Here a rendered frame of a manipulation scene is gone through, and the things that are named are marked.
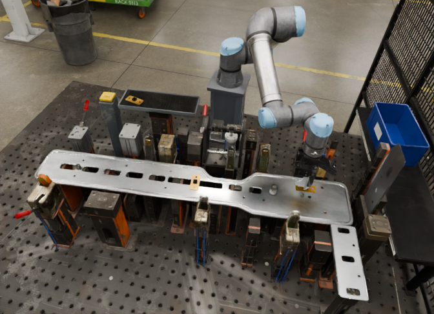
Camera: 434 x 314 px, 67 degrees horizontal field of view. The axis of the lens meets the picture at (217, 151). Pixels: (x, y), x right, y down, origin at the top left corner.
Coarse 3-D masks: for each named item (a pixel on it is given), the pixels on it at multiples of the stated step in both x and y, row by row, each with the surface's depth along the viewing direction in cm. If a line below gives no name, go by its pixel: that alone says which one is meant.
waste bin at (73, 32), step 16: (48, 0) 358; (64, 0) 344; (80, 0) 366; (48, 16) 339; (64, 16) 340; (80, 16) 348; (64, 32) 354; (80, 32) 360; (64, 48) 371; (80, 48) 372; (80, 64) 385
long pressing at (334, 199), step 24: (48, 168) 146; (120, 168) 148; (144, 168) 148; (168, 168) 149; (192, 168) 149; (120, 192) 140; (144, 192) 139; (168, 192) 139; (192, 192) 140; (216, 192) 140; (240, 192) 141; (264, 192) 141; (288, 192) 142; (336, 192) 142; (312, 216) 133; (336, 216) 134
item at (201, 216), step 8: (208, 208) 129; (200, 216) 126; (208, 216) 127; (200, 224) 127; (208, 224) 133; (200, 232) 131; (208, 232) 135; (200, 240) 137; (208, 240) 146; (200, 248) 142; (208, 248) 150; (200, 256) 146; (208, 256) 151; (200, 264) 148; (208, 264) 149
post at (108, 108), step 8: (104, 104) 158; (112, 104) 158; (104, 112) 162; (112, 112) 161; (120, 112) 169; (112, 120) 165; (120, 120) 172; (112, 128) 170; (120, 128) 173; (112, 136) 174; (112, 144) 179; (120, 144) 178; (120, 152) 183
